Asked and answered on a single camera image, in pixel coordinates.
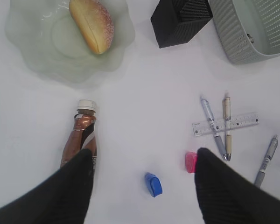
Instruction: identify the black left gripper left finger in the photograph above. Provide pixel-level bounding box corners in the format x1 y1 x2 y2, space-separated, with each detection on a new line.
0 149 94 224

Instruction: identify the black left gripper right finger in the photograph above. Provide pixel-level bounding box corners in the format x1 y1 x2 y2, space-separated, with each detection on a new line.
195 148 280 224

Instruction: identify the brown coffee bottle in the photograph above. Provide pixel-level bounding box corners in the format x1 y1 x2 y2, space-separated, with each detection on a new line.
60 99 97 167

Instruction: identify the blue grey paper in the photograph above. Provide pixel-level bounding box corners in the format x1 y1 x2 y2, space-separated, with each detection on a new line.
247 33 255 44

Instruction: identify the sugared bread roll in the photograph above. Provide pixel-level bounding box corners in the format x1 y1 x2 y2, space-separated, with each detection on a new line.
69 0 114 55

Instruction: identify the white grey pen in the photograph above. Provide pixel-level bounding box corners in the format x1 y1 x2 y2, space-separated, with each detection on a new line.
254 135 278 188

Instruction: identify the beige pen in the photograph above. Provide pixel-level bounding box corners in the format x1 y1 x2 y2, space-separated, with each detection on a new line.
223 92 232 161

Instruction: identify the pink pencil sharpener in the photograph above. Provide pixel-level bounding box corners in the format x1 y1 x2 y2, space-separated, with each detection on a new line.
185 152 197 174

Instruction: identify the blue pencil sharpener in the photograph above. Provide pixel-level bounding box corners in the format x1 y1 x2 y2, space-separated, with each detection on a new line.
144 172 163 197

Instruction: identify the blue grey pen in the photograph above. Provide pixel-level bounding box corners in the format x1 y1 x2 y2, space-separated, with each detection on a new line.
200 95 228 161

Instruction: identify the pale green glass plate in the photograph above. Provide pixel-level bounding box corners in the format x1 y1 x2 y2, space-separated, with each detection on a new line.
5 0 135 84

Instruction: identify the pale green plastic basket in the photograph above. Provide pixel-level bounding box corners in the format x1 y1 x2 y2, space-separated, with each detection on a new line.
209 0 280 64

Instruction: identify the black mesh pen holder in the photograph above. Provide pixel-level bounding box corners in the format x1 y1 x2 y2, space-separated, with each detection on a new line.
151 0 213 49

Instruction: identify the transparent plastic ruler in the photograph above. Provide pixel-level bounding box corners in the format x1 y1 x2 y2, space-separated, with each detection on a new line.
192 112 260 137

